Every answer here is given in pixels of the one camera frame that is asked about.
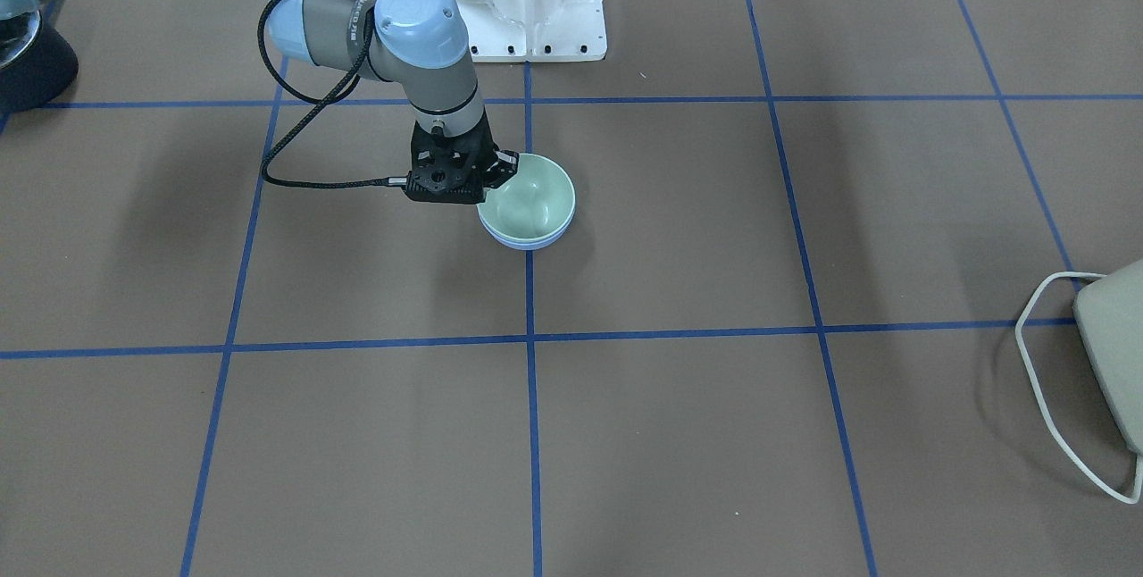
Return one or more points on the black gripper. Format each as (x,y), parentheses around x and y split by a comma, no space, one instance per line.
(504,164)

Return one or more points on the green bowl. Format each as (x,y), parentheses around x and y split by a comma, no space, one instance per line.
(540,191)

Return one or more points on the blue bowl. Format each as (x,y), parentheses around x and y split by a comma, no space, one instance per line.
(500,232)

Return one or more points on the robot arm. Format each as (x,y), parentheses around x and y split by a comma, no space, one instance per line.
(421,45)

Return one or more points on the dark blue saucepan with lid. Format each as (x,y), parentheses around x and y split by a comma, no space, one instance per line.
(38,62)

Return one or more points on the cream toaster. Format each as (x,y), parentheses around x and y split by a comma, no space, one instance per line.
(1109,316)

